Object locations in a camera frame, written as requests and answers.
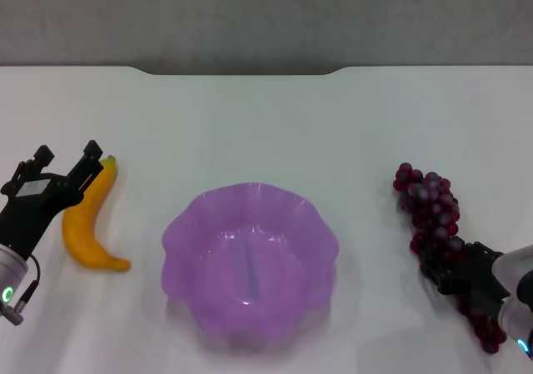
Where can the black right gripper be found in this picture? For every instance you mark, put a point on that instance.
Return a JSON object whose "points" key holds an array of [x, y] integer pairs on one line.
{"points": [[479, 278]]}

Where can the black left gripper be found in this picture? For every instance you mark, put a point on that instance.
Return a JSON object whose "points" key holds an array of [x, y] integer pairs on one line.
{"points": [[29, 211]]}

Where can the dark red grape bunch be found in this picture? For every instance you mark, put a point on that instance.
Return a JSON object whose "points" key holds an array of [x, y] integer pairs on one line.
{"points": [[433, 207]]}

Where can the yellow banana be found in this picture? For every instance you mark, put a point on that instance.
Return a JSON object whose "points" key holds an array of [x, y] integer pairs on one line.
{"points": [[83, 224]]}

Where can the purple scalloped plastic bowl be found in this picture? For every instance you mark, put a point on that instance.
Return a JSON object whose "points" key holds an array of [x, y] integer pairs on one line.
{"points": [[216, 299]]}

